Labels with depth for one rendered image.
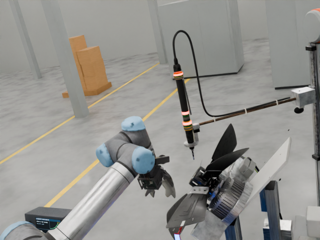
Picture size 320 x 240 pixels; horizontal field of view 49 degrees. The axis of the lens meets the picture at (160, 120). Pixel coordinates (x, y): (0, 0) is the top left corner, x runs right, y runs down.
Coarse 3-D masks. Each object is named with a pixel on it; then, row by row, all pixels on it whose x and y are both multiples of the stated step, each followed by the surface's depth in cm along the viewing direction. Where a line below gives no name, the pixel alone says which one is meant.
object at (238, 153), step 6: (240, 150) 165; (246, 150) 168; (228, 156) 165; (234, 156) 169; (240, 156) 172; (216, 162) 167; (222, 162) 172; (228, 162) 174; (210, 168) 176; (216, 168) 178; (222, 168) 179
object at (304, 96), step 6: (294, 90) 178; (300, 90) 177; (306, 90) 175; (312, 90) 174; (294, 96) 178; (300, 96) 174; (306, 96) 174; (312, 96) 175; (294, 102) 179; (300, 102) 175; (306, 102) 175; (312, 102) 176
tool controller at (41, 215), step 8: (40, 208) 187; (48, 208) 186; (56, 208) 185; (32, 216) 179; (40, 216) 176; (48, 216) 174; (56, 216) 172; (64, 216) 172; (40, 224) 177; (48, 224) 175; (56, 224) 172
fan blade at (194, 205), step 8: (184, 200) 177; (192, 200) 174; (200, 200) 173; (184, 208) 172; (192, 208) 169; (200, 208) 167; (176, 216) 170; (184, 216) 166; (192, 216) 163; (200, 216) 161; (168, 224) 169; (176, 224) 165; (184, 224) 161
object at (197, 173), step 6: (198, 168) 194; (204, 168) 190; (198, 174) 184; (192, 180) 185; (198, 180) 184; (204, 180) 184; (210, 180) 186; (216, 180) 184; (192, 186) 188; (198, 186) 185; (204, 186) 184; (210, 186) 184; (216, 186) 182; (210, 192) 182
